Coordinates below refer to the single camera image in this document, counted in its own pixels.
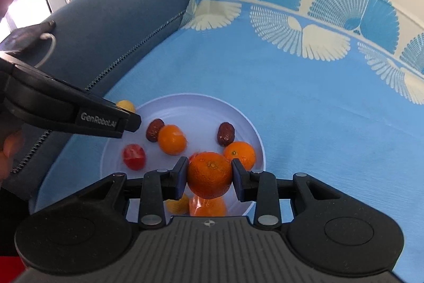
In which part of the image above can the person's left hand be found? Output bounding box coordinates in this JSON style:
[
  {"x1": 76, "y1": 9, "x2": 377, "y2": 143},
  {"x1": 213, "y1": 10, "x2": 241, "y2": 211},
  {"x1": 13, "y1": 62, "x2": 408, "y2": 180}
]
[{"x1": 0, "y1": 130, "x2": 24, "y2": 180}]

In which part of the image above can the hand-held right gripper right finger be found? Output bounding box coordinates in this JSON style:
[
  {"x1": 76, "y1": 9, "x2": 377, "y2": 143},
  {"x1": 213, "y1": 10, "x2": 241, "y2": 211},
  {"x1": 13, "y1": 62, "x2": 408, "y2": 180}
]
[{"x1": 231, "y1": 158, "x2": 327, "y2": 228}]

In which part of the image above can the black smartphone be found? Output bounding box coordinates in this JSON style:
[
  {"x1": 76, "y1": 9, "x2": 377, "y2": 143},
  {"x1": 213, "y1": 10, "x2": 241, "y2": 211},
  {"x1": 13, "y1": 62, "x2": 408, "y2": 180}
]
[{"x1": 0, "y1": 21, "x2": 56, "y2": 53}]

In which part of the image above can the red cherry tomato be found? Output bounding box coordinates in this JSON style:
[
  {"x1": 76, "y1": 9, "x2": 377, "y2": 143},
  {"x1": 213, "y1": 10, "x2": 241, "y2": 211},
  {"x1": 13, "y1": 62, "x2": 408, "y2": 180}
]
[{"x1": 122, "y1": 144, "x2": 146, "y2": 171}]

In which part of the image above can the blue fan-print cloth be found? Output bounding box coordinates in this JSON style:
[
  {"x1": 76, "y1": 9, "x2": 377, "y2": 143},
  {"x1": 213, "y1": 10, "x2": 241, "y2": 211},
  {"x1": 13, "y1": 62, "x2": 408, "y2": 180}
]
[{"x1": 35, "y1": 0, "x2": 424, "y2": 283}]

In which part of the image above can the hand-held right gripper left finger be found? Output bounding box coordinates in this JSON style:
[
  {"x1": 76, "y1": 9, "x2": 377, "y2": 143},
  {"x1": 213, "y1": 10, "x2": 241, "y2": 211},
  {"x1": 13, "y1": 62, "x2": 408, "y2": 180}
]
[{"x1": 95, "y1": 156, "x2": 190, "y2": 230}]

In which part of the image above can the blue sofa armrest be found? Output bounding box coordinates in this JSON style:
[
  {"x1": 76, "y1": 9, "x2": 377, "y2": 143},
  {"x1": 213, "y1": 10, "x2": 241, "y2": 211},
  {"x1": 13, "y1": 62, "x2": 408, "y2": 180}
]
[{"x1": 0, "y1": 0, "x2": 196, "y2": 201}]

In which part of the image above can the person's red clothing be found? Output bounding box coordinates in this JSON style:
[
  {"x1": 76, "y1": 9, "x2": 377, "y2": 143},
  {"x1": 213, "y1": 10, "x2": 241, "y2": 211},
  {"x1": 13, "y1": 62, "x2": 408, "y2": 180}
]
[{"x1": 0, "y1": 255, "x2": 27, "y2": 283}]

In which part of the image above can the pale blue round plate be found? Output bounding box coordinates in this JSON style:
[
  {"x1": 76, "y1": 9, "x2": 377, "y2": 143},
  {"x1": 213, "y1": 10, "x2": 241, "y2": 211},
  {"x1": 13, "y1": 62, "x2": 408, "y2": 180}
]
[{"x1": 99, "y1": 94, "x2": 266, "y2": 224}]

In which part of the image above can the small yellow round fruit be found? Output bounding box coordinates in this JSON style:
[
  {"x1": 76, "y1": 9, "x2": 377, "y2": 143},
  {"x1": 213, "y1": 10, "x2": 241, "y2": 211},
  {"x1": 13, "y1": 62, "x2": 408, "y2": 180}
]
[
  {"x1": 116, "y1": 99, "x2": 136, "y2": 113},
  {"x1": 166, "y1": 198, "x2": 190, "y2": 215}
]

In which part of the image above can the white charging cable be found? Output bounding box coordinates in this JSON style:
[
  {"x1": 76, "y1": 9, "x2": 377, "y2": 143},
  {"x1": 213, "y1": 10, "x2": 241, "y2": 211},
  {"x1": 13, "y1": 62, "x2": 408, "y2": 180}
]
[{"x1": 33, "y1": 33, "x2": 58, "y2": 69}]

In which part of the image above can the dark red jujube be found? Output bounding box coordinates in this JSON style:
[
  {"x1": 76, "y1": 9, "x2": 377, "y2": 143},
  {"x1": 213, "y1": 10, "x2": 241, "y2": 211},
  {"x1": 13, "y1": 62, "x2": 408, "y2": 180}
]
[
  {"x1": 146, "y1": 118, "x2": 165, "y2": 142},
  {"x1": 217, "y1": 122, "x2": 236, "y2": 147}
]

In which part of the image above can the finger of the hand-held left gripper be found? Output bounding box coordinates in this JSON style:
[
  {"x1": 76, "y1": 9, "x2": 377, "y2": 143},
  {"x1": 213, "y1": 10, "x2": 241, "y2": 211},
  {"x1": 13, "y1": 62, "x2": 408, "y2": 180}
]
[{"x1": 0, "y1": 53, "x2": 142, "y2": 139}]

